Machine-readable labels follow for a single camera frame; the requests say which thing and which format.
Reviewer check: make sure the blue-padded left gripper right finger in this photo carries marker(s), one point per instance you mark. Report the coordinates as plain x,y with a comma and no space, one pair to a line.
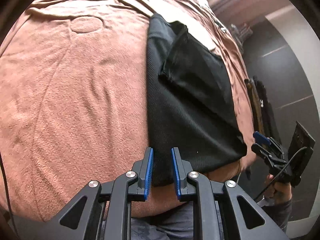
221,210

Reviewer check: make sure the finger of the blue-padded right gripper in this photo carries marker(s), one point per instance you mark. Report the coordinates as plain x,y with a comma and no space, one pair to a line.
263,140
262,153

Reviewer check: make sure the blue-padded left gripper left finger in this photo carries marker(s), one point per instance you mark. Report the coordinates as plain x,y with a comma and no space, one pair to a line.
102,210

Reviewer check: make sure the black garment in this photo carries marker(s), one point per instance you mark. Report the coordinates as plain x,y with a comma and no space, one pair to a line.
189,103

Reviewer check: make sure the person's right hand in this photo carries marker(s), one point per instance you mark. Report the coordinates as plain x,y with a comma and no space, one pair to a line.
278,192

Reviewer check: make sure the person's patterned grey trousers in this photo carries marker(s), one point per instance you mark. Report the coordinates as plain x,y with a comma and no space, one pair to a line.
176,223

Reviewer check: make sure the brown bed sheet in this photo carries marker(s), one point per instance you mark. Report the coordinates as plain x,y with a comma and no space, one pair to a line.
74,98

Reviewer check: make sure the right pink curtain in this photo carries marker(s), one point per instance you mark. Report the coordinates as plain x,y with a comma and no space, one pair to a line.
243,11

